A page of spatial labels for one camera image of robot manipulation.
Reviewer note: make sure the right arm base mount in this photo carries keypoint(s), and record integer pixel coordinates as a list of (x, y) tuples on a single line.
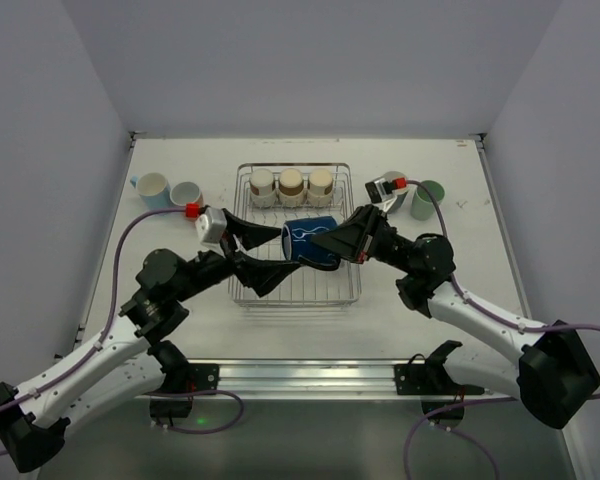
[(426, 377)]

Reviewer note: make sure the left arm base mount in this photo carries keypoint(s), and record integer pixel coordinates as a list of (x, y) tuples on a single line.
[(191, 378)]

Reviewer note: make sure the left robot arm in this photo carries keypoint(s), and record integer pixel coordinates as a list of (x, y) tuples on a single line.
[(131, 355)]

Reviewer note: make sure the cream brown cup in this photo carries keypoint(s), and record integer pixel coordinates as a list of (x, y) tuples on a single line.
[(320, 187)]

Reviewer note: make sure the white brown cup left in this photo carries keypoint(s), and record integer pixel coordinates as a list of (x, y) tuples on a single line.
[(262, 188)]

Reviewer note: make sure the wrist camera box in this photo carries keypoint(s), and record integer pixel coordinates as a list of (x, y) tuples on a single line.
[(210, 226), (377, 188)]

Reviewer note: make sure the aluminium mounting rail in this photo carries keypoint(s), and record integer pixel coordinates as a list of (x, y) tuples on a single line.
[(366, 379)]

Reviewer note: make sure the dark blue patterned mug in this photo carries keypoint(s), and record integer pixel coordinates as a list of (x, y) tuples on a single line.
[(297, 244)]

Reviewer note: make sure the light green cup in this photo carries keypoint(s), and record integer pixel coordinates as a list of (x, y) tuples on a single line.
[(422, 206)]

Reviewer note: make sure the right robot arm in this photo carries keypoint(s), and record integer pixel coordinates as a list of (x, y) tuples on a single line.
[(553, 373)]

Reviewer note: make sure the silver wire dish rack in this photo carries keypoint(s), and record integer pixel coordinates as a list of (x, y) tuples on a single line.
[(305, 287)]

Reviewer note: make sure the grey teal mug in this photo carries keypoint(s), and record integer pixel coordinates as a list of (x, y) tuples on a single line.
[(394, 200)]

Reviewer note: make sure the light blue mug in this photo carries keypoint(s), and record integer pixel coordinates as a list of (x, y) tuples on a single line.
[(153, 189)]

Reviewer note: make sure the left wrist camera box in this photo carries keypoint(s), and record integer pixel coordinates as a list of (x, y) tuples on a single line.
[(210, 226)]

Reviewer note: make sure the salmon pink mug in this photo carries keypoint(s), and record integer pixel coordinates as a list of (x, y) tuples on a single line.
[(188, 197)]

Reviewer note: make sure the tan brown cup middle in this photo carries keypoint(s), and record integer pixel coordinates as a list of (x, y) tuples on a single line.
[(291, 188)]

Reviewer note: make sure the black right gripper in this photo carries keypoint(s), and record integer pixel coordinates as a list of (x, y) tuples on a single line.
[(368, 236)]

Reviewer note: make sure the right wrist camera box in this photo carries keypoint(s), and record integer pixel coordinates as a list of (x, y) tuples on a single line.
[(377, 188)]

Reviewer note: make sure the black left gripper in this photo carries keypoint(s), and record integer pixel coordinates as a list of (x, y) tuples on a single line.
[(229, 244)]

